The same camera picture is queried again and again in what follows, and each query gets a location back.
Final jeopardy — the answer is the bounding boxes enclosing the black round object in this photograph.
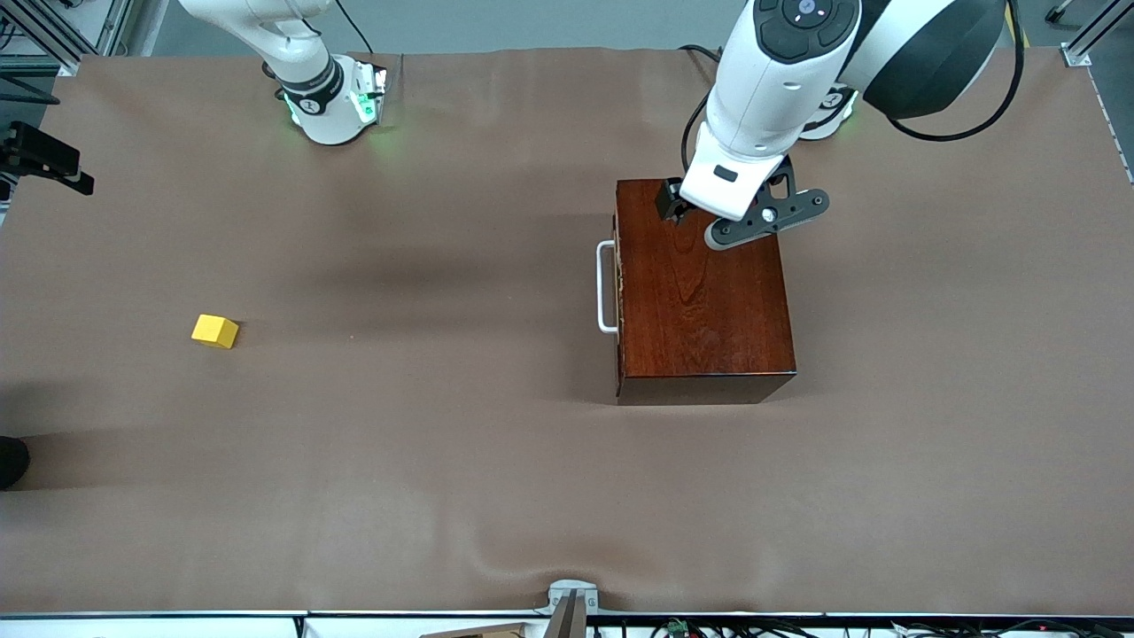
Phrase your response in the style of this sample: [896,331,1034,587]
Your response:
[0,435,31,491]

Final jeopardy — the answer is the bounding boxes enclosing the black right base cable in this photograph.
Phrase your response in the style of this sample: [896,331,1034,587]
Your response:
[332,0,375,56]

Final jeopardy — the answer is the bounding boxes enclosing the yellow wooden block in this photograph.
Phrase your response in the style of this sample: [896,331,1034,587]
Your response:
[190,314,240,350]

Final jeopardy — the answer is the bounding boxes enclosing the aluminium profile with bracket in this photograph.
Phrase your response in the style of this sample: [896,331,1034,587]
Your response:
[1059,0,1134,68]

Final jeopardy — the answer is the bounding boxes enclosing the brown table cover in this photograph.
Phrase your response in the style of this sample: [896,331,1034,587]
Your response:
[0,46,1134,617]

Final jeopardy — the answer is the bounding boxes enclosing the grey metal bracket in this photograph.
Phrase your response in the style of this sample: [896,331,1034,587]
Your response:
[534,579,601,638]

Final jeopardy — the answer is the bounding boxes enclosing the dark brown wooden cabinet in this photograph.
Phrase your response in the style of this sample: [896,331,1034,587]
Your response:
[614,177,796,407]

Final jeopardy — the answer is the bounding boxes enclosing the tan cardboard piece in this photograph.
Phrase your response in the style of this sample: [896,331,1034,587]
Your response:
[418,622,534,638]

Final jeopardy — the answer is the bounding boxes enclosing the aluminium frame profiles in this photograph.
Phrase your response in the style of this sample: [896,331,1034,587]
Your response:
[0,0,143,76]

